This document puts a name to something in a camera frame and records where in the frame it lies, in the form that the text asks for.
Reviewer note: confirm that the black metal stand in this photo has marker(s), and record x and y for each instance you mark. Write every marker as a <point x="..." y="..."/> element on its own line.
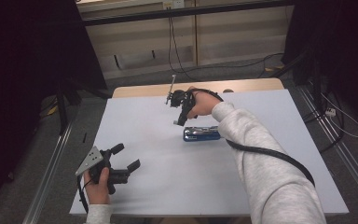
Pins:
<point x="295" y="67"/>

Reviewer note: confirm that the white power strip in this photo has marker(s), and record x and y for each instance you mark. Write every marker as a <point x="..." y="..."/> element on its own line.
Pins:
<point x="331" y="112"/>

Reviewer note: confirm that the person's right hand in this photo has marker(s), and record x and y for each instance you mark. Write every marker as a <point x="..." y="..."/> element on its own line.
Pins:
<point x="204" y="104"/>

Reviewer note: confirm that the white table cover board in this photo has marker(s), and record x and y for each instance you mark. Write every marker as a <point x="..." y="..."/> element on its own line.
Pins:
<point x="155" y="186"/>

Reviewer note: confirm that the metal ratchet wrench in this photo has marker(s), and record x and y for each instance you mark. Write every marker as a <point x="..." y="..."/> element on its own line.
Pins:
<point x="172" y="84"/>

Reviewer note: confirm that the wooden table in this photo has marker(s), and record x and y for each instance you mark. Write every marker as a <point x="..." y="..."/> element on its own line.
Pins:
<point x="248" y="84"/>

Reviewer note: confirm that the blue tool case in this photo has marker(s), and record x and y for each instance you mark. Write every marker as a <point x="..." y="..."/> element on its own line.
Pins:
<point x="199" y="136"/>

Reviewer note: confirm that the small brown round object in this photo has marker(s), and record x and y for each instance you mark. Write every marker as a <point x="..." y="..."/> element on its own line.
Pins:
<point x="228" y="90"/>

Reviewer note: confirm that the black horizontal bar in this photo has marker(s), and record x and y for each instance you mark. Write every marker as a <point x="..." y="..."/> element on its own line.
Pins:
<point x="183" y="13"/>

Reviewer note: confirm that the person's left hand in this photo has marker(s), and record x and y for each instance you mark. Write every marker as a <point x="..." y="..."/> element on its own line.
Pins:
<point x="98" y="191"/>

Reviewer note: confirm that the black curtain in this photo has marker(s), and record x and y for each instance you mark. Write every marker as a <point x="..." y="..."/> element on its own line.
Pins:
<point x="338" y="46"/>
<point x="21" y="62"/>

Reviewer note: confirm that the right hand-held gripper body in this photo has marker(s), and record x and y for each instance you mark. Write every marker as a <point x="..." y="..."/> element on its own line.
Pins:
<point x="186" y="104"/>

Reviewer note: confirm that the white wall socket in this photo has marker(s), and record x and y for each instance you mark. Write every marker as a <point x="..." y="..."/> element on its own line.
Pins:
<point x="174" y="3"/>

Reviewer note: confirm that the metal floor rail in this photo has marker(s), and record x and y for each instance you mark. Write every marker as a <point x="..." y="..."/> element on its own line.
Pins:
<point x="338" y="149"/>
<point x="48" y="174"/>

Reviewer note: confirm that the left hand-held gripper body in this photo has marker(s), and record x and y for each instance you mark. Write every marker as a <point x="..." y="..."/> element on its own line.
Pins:
<point x="90" y="161"/>

